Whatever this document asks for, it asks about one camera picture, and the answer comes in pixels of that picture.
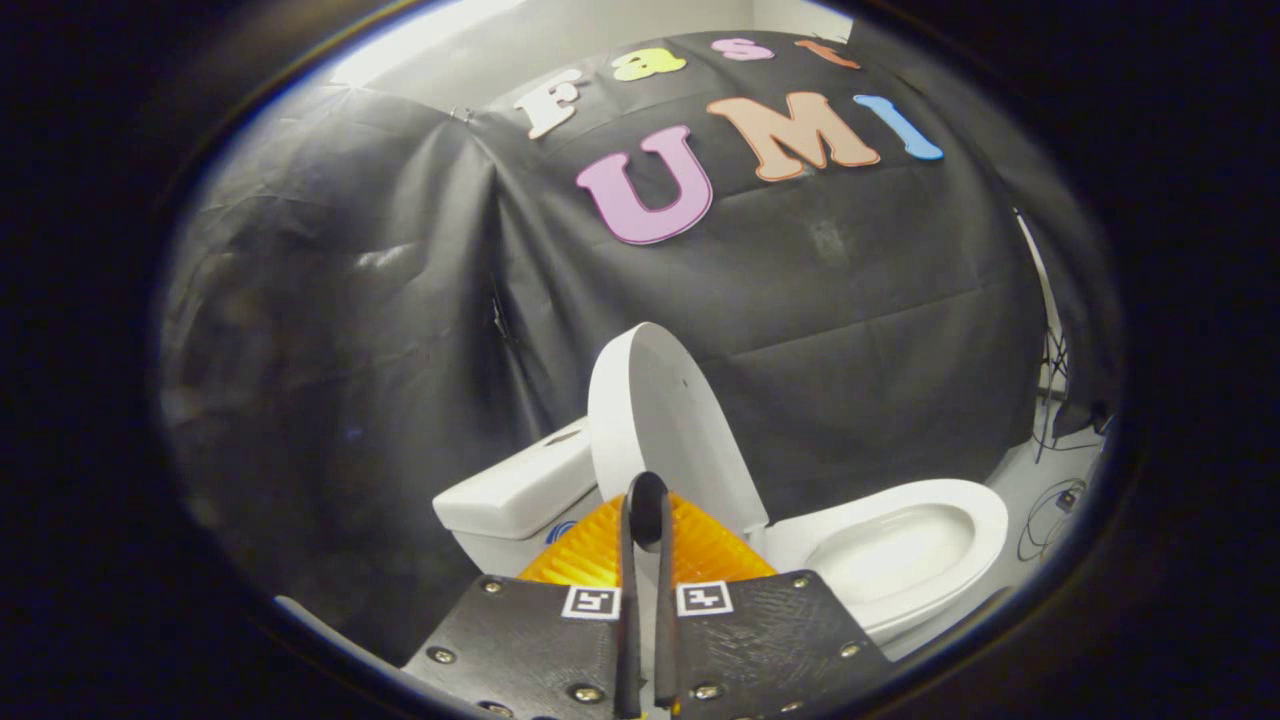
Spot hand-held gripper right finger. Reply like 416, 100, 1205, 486
650, 475, 896, 720

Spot white toilet lid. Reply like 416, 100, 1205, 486
588, 322, 771, 538

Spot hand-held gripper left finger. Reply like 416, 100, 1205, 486
400, 472, 649, 720

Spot black backdrop cloth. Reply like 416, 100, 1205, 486
160, 30, 1123, 661

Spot white toilet seat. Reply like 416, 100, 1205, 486
765, 478, 1009, 613

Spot white toilet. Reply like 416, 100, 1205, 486
432, 415, 1011, 661

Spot black floor cable bundle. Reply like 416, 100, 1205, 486
1018, 478, 1091, 563

